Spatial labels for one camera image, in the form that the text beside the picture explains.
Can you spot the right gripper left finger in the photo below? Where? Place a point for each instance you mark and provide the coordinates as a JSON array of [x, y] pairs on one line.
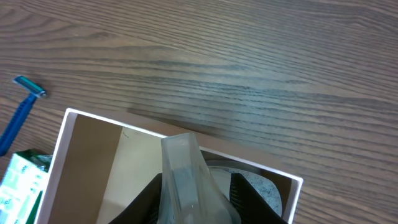
[[144, 209]]

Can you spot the white cardboard box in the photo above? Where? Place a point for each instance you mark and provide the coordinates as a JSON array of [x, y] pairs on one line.
[[102, 160]]

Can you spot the clear soap pump bottle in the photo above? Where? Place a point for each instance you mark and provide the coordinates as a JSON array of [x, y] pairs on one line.
[[196, 191]]

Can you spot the blue disposable razor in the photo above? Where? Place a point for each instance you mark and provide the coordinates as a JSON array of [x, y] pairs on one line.
[[22, 112]]

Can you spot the green white floss packet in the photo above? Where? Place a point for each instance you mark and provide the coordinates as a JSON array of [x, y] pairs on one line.
[[22, 186]]

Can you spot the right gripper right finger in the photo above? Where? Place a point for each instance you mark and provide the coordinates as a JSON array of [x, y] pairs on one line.
[[252, 208]]

